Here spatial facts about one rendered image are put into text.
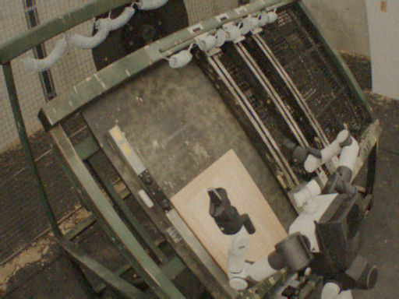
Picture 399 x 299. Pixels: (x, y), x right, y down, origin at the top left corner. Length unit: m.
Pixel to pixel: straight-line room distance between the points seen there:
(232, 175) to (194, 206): 0.27
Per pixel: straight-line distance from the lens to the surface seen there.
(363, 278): 1.85
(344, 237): 1.63
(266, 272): 1.69
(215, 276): 1.96
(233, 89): 2.23
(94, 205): 1.75
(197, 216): 1.97
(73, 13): 2.22
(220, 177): 2.08
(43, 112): 1.73
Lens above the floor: 2.49
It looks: 31 degrees down
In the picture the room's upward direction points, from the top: 11 degrees counter-clockwise
